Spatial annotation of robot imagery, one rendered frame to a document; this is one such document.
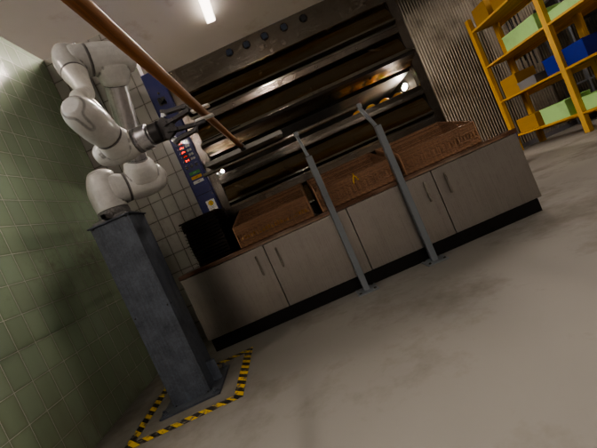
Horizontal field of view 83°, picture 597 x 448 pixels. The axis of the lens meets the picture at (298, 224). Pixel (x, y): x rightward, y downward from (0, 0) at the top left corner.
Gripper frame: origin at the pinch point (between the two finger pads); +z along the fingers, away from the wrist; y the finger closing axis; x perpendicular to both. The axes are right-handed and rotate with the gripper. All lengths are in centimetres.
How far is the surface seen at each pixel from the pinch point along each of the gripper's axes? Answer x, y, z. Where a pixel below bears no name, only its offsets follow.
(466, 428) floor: 48, 110, 36
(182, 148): -153, -27, -49
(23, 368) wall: -20, 65, -122
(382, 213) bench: -95, 75, 68
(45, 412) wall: -19, 87, -122
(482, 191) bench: -94, 87, 134
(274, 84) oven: -156, -45, 39
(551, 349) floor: 34, 110, 71
